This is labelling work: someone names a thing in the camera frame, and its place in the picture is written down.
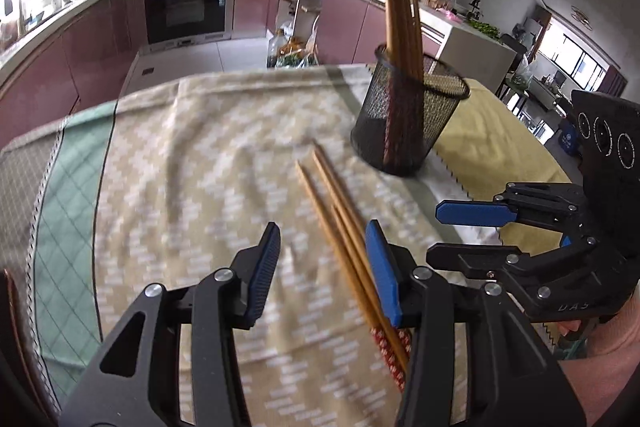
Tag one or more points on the living room window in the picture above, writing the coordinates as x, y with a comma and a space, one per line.
580, 62

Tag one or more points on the person's right hand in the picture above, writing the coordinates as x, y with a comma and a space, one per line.
610, 372

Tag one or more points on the beige green patterned tablecloth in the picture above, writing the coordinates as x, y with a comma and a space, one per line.
200, 157

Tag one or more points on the bag of vegetables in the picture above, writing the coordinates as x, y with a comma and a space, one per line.
297, 54

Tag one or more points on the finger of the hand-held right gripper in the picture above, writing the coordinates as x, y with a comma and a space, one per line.
475, 259
475, 213

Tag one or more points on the pink base cabinets with white counter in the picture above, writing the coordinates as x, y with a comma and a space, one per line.
345, 27

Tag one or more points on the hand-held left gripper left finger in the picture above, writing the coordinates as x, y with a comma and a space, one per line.
262, 277

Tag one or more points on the black built-in oven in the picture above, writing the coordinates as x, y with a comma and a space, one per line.
187, 7

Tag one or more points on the wooden chopstick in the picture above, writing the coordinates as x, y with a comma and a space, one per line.
335, 182
325, 212

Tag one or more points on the yellow cloth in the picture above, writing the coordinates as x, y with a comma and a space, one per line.
480, 142

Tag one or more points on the cooking oil bottle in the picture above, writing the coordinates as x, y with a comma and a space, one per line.
274, 52

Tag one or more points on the black mesh utensil holder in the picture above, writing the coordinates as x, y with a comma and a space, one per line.
435, 107

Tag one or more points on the white printed cloth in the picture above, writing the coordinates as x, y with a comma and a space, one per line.
480, 234

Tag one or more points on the bunch of wooden chopsticks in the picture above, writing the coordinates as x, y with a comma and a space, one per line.
397, 17

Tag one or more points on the pink base cabinets below sink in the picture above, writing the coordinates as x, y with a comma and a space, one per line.
75, 57

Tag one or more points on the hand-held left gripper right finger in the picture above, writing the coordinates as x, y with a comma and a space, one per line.
382, 277

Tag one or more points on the green leafy vegetables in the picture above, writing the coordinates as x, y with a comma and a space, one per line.
482, 28

